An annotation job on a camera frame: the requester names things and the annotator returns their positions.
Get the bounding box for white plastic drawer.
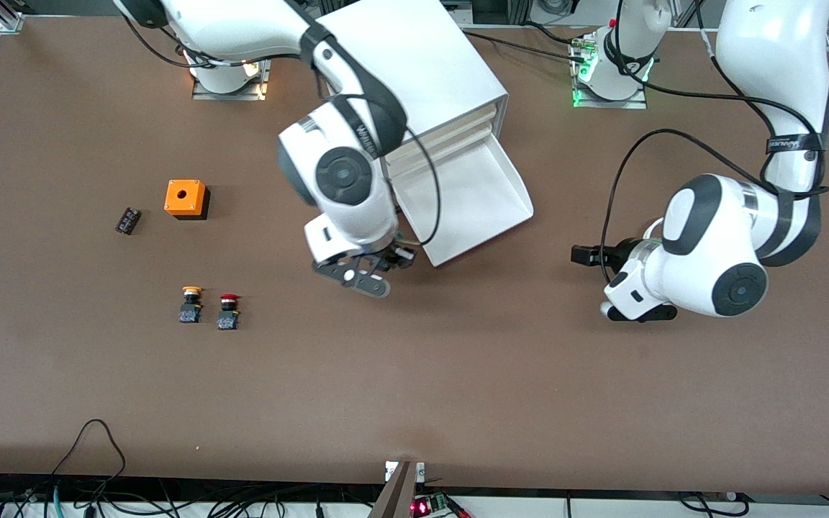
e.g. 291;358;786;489
389;132;535;268
407;103;497;142
386;124;494;178

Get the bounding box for red push button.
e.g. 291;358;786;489
216;293;241;331

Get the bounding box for orange box with hole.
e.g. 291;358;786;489
164;179;211;221

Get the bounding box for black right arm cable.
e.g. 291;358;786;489
123;14;443;247

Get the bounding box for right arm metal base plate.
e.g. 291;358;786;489
191;61;272;101

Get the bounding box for circuit board with red light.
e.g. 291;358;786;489
409;491;471;518

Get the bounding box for black looped cable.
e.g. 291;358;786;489
50;419;127;479

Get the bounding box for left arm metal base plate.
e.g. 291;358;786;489
571;32;648;110

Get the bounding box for yellow push button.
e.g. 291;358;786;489
178;286;204;324

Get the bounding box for black cable on table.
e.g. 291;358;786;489
462;29;589;64

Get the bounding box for white drawer cabinet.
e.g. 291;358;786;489
312;0;509;182

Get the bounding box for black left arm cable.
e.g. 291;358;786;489
599;0;829;286

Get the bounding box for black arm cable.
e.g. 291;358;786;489
599;0;829;286
123;14;443;247

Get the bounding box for aluminium profile bar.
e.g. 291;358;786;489
368;460;417;518

